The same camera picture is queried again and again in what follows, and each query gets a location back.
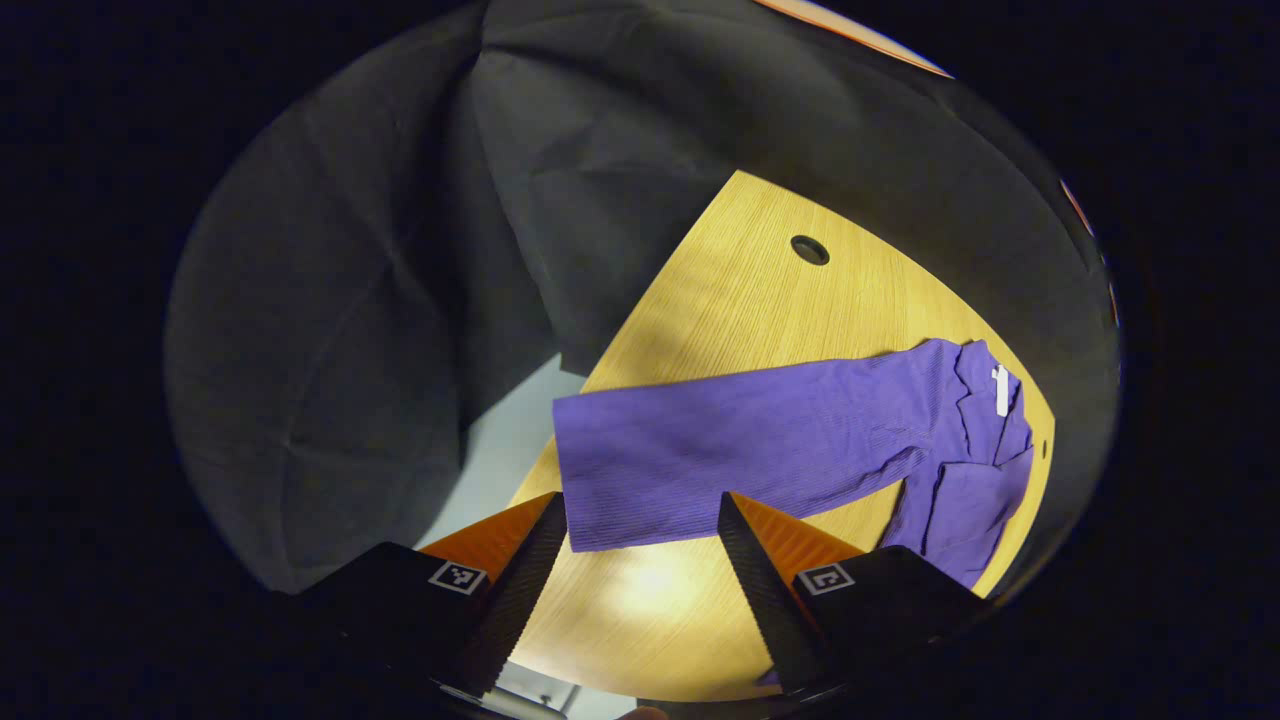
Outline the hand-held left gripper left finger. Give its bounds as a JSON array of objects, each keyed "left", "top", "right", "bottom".
[{"left": 280, "top": 490, "right": 569, "bottom": 699}]

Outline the purple ribbed garment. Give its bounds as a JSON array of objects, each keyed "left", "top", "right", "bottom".
[{"left": 552, "top": 338, "right": 1036, "bottom": 591}]

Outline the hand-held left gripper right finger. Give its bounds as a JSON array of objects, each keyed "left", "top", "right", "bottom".
[{"left": 716, "top": 490, "right": 993, "bottom": 698}]

